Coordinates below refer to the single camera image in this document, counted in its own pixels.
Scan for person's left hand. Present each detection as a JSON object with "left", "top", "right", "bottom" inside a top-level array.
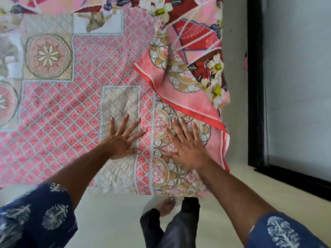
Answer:
[{"left": 99, "top": 114, "right": 148, "bottom": 161}]

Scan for person's right hand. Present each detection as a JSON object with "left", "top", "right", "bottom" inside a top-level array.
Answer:
[{"left": 160, "top": 119, "right": 210, "bottom": 171}]

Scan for pink lattice patchwork bedspread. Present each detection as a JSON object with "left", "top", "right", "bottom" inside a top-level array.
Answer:
[{"left": 0, "top": 5, "right": 215, "bottom": 198}]

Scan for person's right forearm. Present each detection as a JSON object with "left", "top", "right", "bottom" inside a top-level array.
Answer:
[{"left": 197, "top": 160, "right": 278, "bottom": 246}]

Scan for person's left forearm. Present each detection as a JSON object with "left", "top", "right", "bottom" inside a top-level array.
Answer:
[{"left": 44, "top": 145, "right": 112, "bottom": 210}]

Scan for person's bare foot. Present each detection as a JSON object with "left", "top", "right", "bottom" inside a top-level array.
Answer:
[{"left": 156, "top": 197, "right": 177, "bottom": 217}]

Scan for black trousers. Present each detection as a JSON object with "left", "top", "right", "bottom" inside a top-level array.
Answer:
[{"left": 140, "top": 197, "right": 201, "bottom": 248}]

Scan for red pink floral sheet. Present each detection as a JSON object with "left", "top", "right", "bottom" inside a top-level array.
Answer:
[{"left": 0, "top": 0, "right": 231, "bottom": 173}]

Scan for blue leaf print tunic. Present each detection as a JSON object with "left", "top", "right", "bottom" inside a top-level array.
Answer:
[{"left": 0, "top": 182, "right": 329, "bottom": 248}]

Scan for black window frame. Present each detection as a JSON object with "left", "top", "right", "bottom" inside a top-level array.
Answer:
[{"left": 247, "top": 0, "right": 331, "bottom": 202}]

